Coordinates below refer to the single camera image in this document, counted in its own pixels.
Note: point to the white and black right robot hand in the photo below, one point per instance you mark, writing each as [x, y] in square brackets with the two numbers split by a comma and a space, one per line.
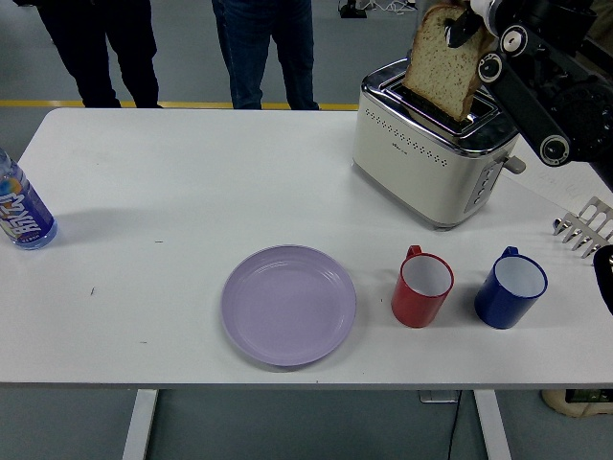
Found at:
[462, 29]

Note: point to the white table leg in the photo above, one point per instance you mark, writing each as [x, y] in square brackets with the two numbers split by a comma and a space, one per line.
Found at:
[493, 426]
[140, 426]

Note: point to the brown-crusted bread slice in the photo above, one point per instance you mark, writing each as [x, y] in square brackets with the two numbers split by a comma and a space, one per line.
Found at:
[440, 72]

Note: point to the grey toaster lever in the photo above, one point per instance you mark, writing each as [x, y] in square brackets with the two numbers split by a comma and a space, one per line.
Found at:
[516, 165]

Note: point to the red enamel mug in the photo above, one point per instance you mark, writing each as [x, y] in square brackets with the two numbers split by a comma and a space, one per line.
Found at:
[412, 306]

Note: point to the cream and chrome toaster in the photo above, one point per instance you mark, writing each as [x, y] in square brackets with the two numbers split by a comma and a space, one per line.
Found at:
[412, 163]

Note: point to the blue enamel mug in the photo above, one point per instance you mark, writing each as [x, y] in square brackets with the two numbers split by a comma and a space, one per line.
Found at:
[495, 306]

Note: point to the person in olive trousers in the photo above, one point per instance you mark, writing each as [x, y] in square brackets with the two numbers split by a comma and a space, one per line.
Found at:
[606, 24]

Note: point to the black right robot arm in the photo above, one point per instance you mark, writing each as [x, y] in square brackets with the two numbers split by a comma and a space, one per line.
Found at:
[541, 96]

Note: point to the purple plate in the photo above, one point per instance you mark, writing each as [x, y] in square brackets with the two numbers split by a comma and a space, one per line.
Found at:
[287, 306]

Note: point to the person in dark trousers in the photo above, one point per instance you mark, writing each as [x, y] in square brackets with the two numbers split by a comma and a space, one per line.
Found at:
[96, 48]

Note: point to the black table control panel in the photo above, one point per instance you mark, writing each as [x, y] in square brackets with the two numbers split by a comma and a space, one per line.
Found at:
[586, 396]

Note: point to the grey under-table control box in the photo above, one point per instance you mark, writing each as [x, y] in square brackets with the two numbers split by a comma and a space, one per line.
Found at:
[438, 396]

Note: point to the blue-labelled water bottle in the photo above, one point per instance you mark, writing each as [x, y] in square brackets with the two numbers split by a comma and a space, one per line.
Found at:
[24, 211]

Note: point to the beige rounded object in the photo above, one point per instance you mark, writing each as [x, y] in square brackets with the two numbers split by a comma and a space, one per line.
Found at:
[555, 402]

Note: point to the metal toast rack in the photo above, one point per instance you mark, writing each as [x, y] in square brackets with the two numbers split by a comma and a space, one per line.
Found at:
[586, 230]

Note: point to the black stand base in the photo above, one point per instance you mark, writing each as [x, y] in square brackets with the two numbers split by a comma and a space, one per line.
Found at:
[352, 7]

